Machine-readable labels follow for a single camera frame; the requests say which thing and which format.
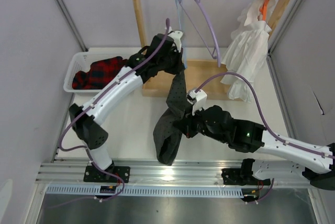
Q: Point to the white slotted cable duct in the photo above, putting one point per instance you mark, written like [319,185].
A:
[153,191]

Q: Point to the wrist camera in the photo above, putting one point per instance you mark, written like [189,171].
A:
[197,100]
[172,40]

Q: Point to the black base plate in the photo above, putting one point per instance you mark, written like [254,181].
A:
[238,176]
[92,174]

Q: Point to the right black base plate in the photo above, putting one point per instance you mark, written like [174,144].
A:
[238,176]

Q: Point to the dark grey dotted skirt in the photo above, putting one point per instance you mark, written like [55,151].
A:
[166,137]

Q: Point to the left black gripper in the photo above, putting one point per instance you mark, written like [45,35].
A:
[178,66]

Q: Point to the white plastic basket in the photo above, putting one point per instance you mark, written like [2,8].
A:
[81,62]

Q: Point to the red plaid garment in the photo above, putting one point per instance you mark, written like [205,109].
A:
[100,74]

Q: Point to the light blue wire hanger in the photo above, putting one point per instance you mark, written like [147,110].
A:
[181,27]

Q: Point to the wooden clothes rack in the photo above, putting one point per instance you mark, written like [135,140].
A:
[159,86]

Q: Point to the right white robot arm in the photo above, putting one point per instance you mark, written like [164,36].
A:
[312,163]

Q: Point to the white ruffled garment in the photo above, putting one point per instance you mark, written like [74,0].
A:
[247,52]

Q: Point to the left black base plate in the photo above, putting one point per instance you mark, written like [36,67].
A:
[92,174]

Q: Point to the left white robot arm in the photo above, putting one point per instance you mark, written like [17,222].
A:
[86,120]

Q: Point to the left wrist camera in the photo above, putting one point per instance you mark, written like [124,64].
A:
[172,40]

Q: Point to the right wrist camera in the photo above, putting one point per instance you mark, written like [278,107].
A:
[197,100]

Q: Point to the orange plastic hanger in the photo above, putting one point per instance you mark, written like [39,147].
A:
[263,10]

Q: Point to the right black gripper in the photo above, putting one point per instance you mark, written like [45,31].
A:
[186,124]

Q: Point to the aluminium mounting rail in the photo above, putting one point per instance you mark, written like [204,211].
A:
[182,173]

